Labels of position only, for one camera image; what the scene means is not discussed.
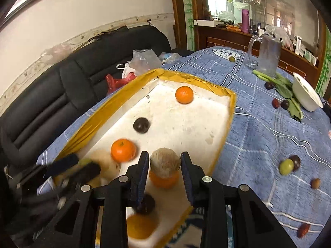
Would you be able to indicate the red plastic bag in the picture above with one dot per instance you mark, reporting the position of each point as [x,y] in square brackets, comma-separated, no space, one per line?
[116,82]

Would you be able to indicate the green round grape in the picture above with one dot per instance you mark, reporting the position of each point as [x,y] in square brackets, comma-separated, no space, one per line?
[286,167]

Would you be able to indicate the red jujube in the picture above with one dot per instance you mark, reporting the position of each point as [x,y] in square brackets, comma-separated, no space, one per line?
[275,103]
[303,230]

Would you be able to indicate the black leather sofa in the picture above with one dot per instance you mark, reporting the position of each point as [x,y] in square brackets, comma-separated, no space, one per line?
[77,82]

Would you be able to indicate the glass beer mug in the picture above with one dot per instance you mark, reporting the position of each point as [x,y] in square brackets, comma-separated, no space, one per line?
[269,54]

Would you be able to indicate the green bok choy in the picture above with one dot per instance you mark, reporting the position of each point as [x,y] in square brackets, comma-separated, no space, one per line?
[283,89]

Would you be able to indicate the small green olive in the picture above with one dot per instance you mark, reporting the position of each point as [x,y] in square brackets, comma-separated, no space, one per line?
[232,59]

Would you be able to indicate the bamboo wall poster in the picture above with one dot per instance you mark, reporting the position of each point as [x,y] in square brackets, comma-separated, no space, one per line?
[324,67]
[188,15]

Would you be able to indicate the dark purple plum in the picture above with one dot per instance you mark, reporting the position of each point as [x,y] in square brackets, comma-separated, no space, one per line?
[269,85]
[141,125]
[285,104]
[148,204]
[297,161]

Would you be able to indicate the white bowl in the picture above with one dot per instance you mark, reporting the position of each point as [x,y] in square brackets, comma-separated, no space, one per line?
[307,95]

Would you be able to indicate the crumpled clear plastic bag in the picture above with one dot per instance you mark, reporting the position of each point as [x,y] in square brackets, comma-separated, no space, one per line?
[279,36]

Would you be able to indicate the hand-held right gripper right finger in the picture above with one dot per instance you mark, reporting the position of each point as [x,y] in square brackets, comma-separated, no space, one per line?
[187,180]

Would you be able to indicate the white foam box yellow tape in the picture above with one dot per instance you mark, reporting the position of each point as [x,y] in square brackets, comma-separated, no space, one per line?
[181,124]

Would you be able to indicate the wooden counter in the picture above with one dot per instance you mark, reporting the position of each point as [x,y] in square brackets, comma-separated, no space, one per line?
[222,38]

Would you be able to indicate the bluish plastic bag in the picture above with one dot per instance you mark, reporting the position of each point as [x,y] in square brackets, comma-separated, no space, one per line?
[170,56]

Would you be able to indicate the small brown round longan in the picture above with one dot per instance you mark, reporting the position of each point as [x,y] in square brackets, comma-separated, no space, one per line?
[315,183]

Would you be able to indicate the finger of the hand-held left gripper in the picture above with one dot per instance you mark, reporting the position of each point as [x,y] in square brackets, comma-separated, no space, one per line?
[85,173]
[64,163]

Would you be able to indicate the purple bottle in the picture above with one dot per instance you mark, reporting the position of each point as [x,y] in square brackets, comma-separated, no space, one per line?
[245,20]

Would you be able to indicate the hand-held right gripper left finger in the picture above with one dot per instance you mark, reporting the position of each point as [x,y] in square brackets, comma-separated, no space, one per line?
[141,180]

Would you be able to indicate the orange mandarin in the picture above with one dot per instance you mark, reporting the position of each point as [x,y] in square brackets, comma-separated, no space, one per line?
[163,183]
[184,94]
[123,150]
[141,226]

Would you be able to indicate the peeled pale pear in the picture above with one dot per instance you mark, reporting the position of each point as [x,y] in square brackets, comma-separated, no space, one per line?
[110,165]

